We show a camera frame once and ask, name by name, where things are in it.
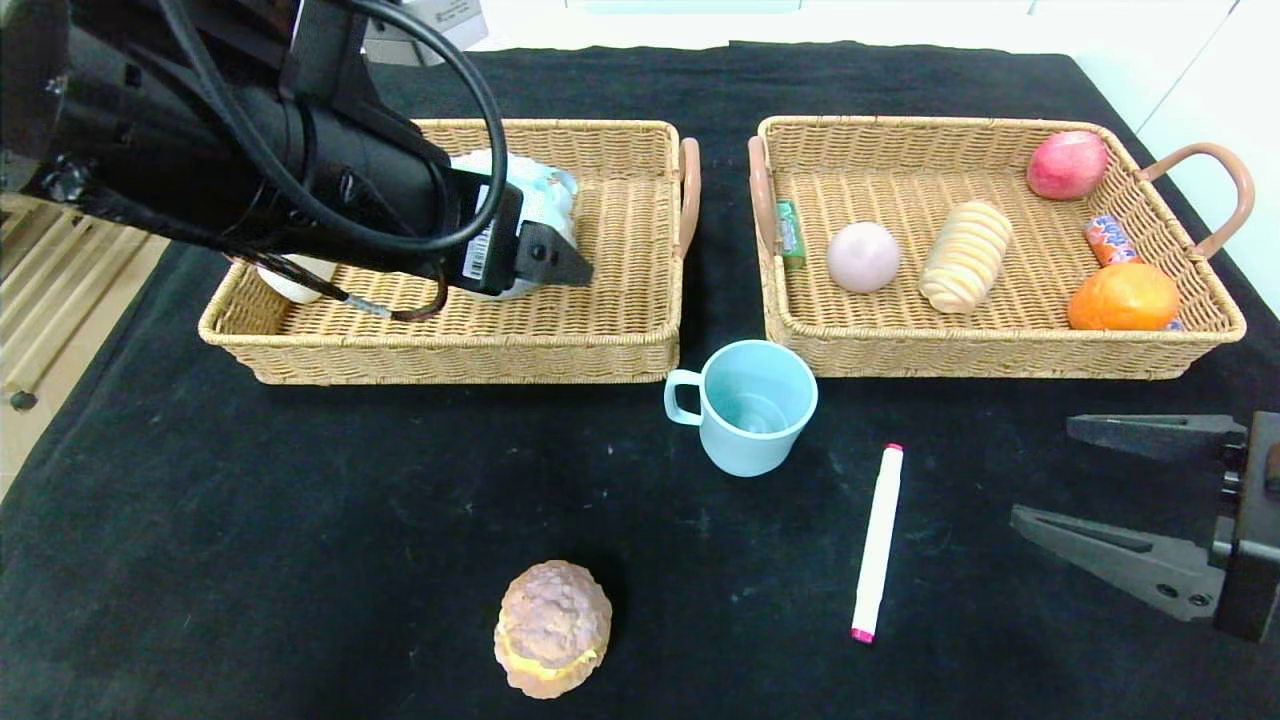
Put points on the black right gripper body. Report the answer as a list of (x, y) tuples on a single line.
[(1256, 525)]

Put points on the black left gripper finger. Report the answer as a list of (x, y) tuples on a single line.
[(555, 262)]

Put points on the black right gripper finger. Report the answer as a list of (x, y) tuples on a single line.
[(1160, 435), (1120, 560)]

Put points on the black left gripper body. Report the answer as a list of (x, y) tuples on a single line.
[(487, 240)]

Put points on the light blue mesh bath pouf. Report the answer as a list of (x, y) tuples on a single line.
[(548, 195)]

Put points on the light blue plastic mug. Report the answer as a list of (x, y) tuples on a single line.
[(745, 420)]

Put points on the striped spiral bread roll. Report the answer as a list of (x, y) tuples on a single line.
[(967, 258)]

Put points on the smooth pink round bun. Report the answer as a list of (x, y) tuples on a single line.
[(863, 258)]

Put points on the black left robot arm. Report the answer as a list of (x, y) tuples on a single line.
[(200, 130)]

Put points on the wicker basket holding soap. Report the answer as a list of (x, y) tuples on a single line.
[(620, 300)]

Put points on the wicker basket holding food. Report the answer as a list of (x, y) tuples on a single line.
[(880, 180)]

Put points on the orange fruit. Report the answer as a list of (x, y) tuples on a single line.
[(1122, 298)]

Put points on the white soap bar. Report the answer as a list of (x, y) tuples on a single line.
[(295, 285)]

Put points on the black tablecloth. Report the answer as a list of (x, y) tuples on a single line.
[(640, 80)]

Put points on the orange red snack stick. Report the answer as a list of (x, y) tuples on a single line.
[(1108, 240)]

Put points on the green candy pack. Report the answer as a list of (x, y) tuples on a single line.
[(790, 235)]

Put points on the white marker with pink cap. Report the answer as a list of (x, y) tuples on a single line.
[(877, 540)]

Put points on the red apple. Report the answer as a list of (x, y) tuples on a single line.
[(1067, 166)]

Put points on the wooden rolling rack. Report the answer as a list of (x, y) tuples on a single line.
[(50, 290)]

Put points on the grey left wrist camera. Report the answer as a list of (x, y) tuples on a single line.
[(440, 25)]

